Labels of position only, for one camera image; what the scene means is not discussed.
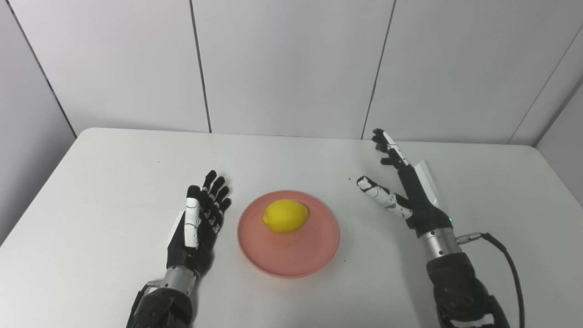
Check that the yellow lemon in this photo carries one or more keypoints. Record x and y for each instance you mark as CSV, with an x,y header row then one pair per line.
x,y
284,216

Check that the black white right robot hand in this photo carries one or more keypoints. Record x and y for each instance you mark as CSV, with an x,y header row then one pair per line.
x,y
423,209

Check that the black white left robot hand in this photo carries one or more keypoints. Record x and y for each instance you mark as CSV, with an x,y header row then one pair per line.
x,y
198,246

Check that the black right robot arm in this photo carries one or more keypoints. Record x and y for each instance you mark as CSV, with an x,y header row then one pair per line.
x,y
457,287

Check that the pink plastic plate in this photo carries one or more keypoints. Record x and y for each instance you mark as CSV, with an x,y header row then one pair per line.
x,y
291,253

